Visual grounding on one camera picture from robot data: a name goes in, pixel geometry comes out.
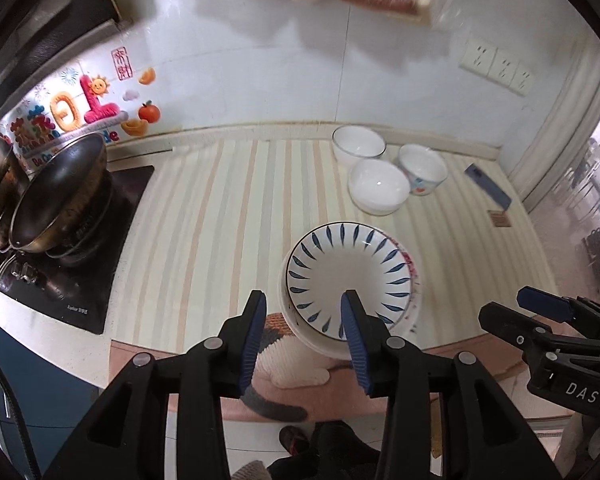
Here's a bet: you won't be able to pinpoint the floral patterned white bowl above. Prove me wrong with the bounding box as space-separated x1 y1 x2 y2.
398 144 449 196

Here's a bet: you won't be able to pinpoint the black frying pan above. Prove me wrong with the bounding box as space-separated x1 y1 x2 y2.
9 133 114 255

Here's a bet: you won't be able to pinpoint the black induction cooktop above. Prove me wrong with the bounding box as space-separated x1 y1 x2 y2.
0 166 155 335

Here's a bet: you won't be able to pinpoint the colourful wall stickers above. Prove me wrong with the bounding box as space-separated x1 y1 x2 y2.
0 46 161 174

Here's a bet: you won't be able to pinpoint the frosted glass sliding door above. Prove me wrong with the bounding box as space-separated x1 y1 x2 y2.
531 122 600 303

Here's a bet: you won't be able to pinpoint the striped cat tablecloth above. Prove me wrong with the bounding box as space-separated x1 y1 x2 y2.
106 140 556 422

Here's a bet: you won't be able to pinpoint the blue smartphone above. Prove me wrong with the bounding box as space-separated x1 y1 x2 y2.
465 164 512 211

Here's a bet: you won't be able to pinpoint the white bowl dark rim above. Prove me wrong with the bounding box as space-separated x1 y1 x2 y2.
332 125 387 167

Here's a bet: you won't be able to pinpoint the person's dark shoes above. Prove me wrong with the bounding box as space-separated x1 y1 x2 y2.
266 420 380 479

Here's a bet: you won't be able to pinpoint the left wall socket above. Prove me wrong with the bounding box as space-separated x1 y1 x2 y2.
460 36 496 77

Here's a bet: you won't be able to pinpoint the blue leaf pattern plate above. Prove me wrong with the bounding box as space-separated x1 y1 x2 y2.
286 221 392 341

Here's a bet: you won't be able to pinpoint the plain white bowl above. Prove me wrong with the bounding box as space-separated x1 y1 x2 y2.
348 159 411 216

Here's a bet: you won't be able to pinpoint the middle wall socket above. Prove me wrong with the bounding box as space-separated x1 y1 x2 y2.
486 48 519 87

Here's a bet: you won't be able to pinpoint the right wall socket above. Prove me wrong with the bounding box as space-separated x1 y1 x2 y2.
508 62 535 96

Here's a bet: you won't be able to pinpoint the wall socket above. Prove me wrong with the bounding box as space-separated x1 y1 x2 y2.
508 62 535 96
460 36 496 77
486 48 519 87

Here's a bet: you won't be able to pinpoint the small brown card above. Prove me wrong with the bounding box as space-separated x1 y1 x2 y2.
488 210 512 228

